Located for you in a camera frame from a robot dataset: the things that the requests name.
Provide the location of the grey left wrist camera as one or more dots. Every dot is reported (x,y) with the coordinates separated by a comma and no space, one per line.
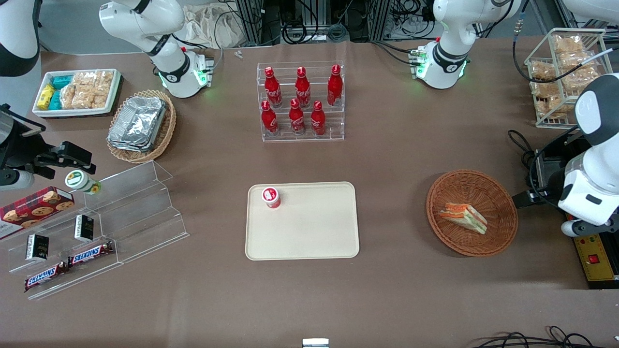
(575,228)

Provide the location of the teal snack pack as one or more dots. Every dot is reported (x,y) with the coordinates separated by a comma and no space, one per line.
(61,81)
(56,100)

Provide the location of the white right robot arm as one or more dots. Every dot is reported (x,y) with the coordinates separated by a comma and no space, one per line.
(169,67)

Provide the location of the clear acrylic bottle rack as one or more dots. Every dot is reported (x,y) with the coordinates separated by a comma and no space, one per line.
(333,125)

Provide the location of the red cola bottle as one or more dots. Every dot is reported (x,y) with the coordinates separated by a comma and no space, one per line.
(302,89)
(334,87)
(296,118)
(269,121)
(272,89)
(317,121)

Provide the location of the aluminium foil tray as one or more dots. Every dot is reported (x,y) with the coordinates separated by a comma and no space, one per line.
(128,148)

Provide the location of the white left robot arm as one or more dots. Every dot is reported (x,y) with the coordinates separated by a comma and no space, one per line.
(449,48)

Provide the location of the bagged fried snack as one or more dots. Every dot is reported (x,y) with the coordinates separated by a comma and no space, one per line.
(553,107)
(545,90)
(578,77)
(542,70)
(567,43)

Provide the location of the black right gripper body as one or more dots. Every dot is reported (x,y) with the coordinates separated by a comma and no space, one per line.
(20,147)

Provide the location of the red tartan cookie box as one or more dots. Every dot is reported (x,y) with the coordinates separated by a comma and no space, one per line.
(29,210)

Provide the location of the oval tan wicker basket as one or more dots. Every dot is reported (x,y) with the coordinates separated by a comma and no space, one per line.
(167,130)

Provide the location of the aluminium frame post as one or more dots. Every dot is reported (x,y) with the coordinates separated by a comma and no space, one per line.
(249,19)
(379,17)

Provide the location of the green white yogurt cup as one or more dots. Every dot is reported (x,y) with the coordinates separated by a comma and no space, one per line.
(80,180)

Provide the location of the Snickers chocolate bar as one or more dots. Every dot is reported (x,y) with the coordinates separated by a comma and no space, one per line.
(45,276)
(91,253)

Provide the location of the small black box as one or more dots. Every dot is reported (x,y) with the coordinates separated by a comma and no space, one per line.
(83,228)
(37,247)

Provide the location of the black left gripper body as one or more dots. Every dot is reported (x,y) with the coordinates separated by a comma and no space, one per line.
(545,189)

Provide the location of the clear acrylic stepped shelf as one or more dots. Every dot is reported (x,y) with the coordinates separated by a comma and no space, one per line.
(63,227)
(145,212)

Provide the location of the white rectangular snack bin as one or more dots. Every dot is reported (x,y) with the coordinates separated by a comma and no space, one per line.
(43,112)

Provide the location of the beige plastic tray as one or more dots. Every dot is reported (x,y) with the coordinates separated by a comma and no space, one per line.
(309,232)

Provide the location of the triangle sandwich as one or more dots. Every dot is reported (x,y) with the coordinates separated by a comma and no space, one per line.
(464,217)

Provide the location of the red strawberry yogurt cup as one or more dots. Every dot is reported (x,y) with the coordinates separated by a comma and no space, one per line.
(271,196)

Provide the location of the silver foil packets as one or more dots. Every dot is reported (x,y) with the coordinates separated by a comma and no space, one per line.
(138,121)

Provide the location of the yellow control panel box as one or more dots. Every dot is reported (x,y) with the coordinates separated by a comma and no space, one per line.
(599,261)

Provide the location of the clear bag rice crackers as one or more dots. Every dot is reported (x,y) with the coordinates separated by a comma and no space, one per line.
(104,79)
(100,99)
(84,78)
(68,95)
(83,99)

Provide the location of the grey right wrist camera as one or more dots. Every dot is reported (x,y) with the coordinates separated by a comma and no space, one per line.
(14,180)

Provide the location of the yellow snack pack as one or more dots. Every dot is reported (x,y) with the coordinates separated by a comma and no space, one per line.
(46,95)

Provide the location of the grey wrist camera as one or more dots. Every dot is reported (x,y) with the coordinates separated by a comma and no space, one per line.
(14,180)
(575,228)

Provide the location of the beige cloth bag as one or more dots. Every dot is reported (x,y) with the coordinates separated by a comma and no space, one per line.
(208,24)

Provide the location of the round brown wicker basket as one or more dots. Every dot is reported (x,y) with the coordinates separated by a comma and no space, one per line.
(471,186)

